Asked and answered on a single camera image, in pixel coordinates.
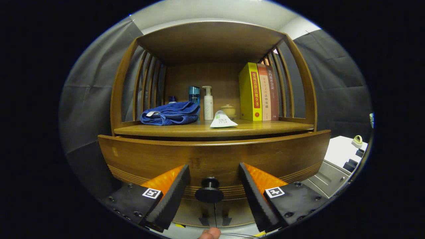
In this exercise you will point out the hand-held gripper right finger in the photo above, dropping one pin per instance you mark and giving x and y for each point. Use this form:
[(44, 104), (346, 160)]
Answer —
[(257, 199)]

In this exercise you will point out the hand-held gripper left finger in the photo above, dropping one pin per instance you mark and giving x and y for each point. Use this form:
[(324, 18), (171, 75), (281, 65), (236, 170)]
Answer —
[(172, 199)]

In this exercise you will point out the wooden drawer with black knob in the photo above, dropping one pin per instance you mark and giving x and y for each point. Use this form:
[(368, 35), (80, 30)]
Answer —
[(215, 156)]

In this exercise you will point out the white tube with green label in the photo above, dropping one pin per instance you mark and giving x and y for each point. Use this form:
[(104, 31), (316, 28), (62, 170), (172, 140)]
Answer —
[(223, 121)]

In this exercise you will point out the wooden cabinet door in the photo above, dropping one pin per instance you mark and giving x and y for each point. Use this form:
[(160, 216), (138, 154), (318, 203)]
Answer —
[(232, 212), (196, 214)]

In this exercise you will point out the wooden countertop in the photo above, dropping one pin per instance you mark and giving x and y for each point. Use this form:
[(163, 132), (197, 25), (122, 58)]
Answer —
[(265, 126)]

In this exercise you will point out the white side cabinet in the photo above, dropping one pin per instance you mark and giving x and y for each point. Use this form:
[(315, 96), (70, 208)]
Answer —
[(338, 151)]

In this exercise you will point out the wooden cabinet with slatted sides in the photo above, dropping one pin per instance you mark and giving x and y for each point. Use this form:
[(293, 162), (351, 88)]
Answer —
[(212, 43)]

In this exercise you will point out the folded blue towel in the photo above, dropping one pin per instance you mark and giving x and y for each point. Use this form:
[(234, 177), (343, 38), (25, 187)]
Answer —
[(172, 113)]

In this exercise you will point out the beige lidded teacup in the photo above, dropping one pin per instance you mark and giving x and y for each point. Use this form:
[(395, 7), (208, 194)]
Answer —
[(229, 109)]

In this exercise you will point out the white pump bottle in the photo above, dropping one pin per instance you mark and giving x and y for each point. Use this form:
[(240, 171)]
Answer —
[(208, 106)]

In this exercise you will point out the small white bottle blue cap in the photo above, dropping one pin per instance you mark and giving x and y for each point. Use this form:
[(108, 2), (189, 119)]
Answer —
[(172, 99)]

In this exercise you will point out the orange and white book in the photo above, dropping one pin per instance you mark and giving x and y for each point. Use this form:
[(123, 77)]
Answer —
[(265, 96)]

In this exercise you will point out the brown book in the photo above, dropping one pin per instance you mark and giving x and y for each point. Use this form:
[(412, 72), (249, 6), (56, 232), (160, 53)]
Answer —
[(274, 96)]

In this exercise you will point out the yellow book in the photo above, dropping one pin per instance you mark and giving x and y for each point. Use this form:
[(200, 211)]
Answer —
[(247, 93)]

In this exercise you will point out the teal blue bottle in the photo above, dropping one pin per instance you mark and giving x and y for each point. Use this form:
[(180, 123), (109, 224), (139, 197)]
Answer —
[(194, 94)]

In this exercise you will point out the small green tape dispenser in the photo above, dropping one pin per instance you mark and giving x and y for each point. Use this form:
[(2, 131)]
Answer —
[(357, 141)]

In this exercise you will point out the white desk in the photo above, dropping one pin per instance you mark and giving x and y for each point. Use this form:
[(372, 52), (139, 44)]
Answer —
[(372, 119)]

